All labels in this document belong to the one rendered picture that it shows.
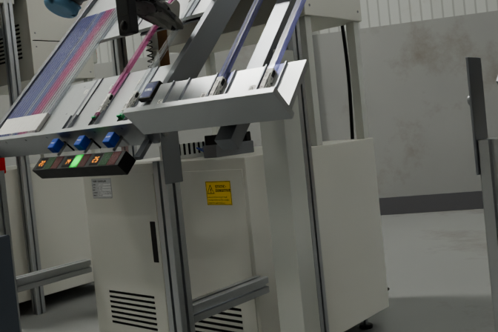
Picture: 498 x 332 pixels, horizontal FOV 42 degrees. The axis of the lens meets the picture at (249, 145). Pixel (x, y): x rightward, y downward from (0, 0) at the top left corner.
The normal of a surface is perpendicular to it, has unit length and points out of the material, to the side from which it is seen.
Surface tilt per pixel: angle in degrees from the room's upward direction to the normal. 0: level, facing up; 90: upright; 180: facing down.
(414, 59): 90
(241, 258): 90
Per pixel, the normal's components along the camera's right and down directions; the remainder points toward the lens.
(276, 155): -0.60, 0.08
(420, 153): -0.23, 0.05
